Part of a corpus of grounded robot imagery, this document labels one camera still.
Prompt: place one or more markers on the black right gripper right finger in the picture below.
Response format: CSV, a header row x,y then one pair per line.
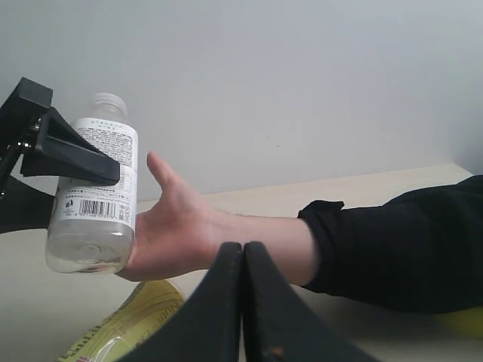
x,y
278,325

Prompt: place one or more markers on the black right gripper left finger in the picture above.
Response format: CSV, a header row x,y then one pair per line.
x,y
207,326

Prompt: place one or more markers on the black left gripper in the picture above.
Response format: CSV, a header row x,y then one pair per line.
x,y
34,130

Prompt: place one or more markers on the clear bottle floral white label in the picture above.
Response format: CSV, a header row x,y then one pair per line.
x,y
92,227

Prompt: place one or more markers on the person's bare forearm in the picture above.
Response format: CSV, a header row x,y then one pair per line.
x,y
288,240

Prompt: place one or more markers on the yellow bottle red cap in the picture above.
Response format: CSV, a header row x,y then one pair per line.
x,y
145,311

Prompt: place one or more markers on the person's open hand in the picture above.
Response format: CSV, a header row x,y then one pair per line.
x,y
181,233

